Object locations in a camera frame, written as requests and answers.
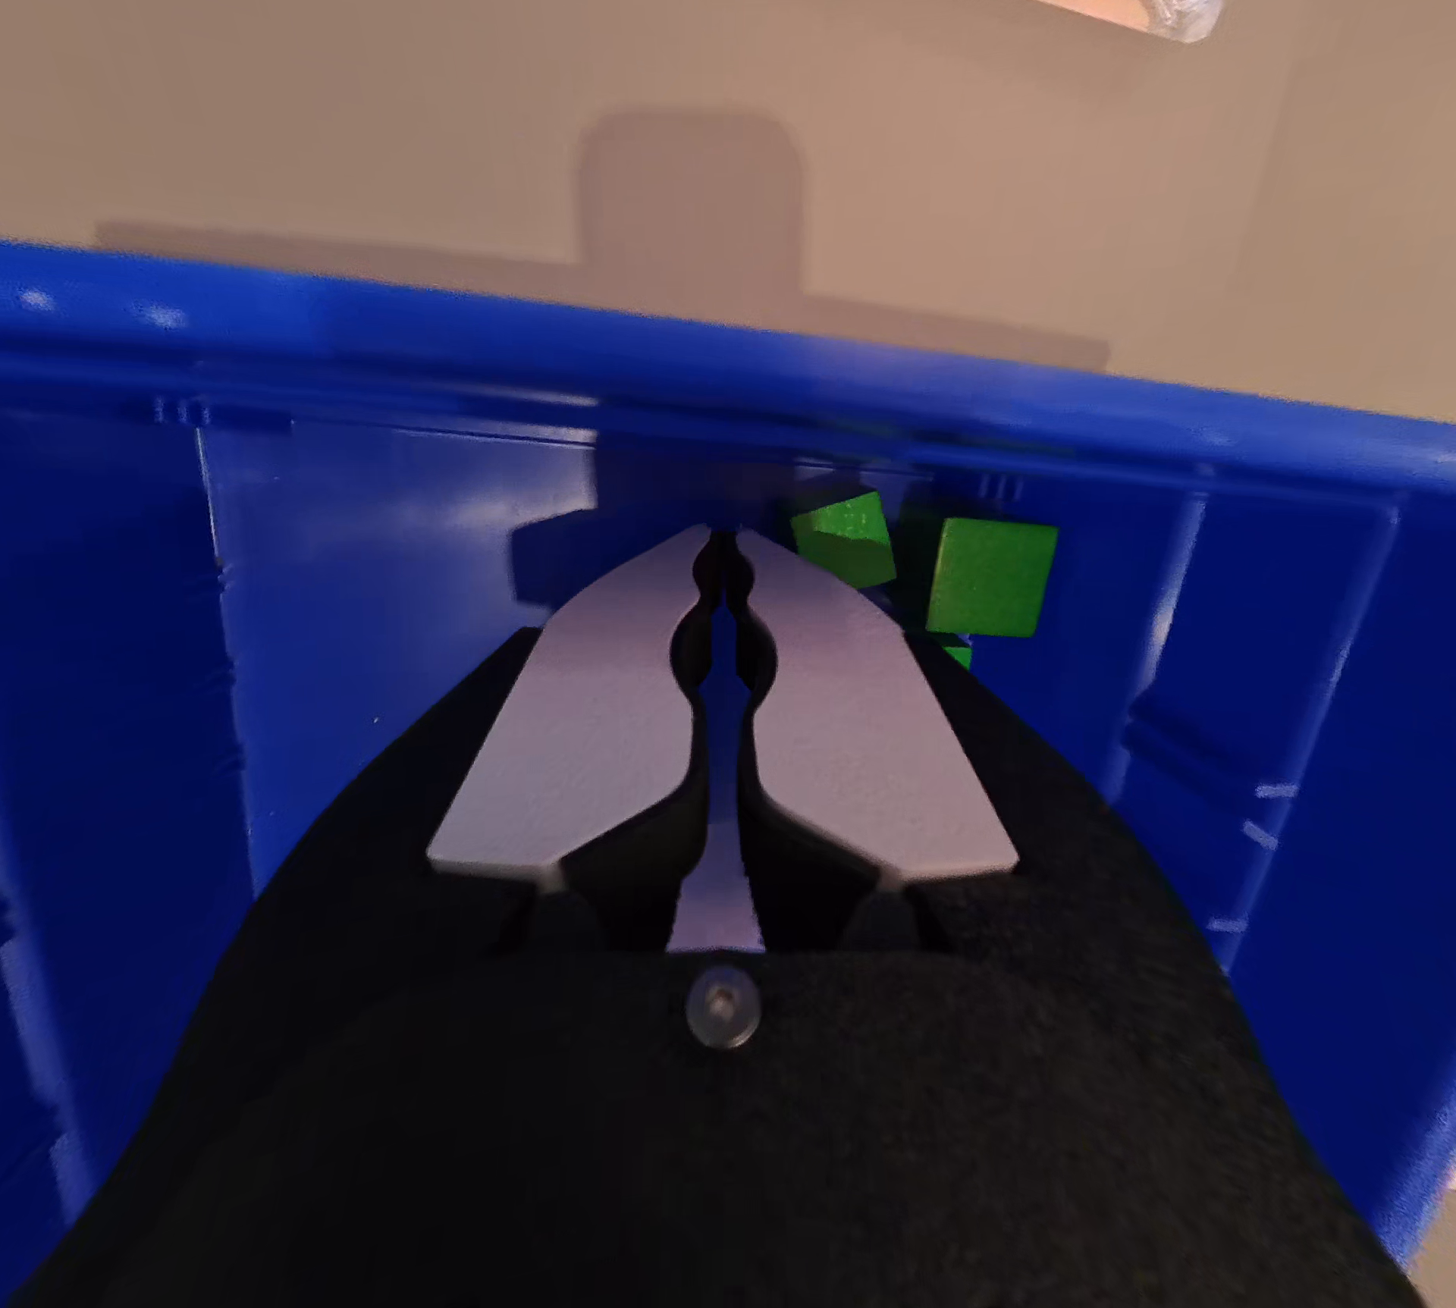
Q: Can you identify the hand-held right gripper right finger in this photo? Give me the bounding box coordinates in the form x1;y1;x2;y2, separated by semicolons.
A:
723;528;1019;952

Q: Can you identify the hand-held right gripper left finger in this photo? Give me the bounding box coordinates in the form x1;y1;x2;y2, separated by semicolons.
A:
426;524;714;952

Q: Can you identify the blue plastic bin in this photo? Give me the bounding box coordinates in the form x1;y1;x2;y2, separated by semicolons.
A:
0;238;1456;1270

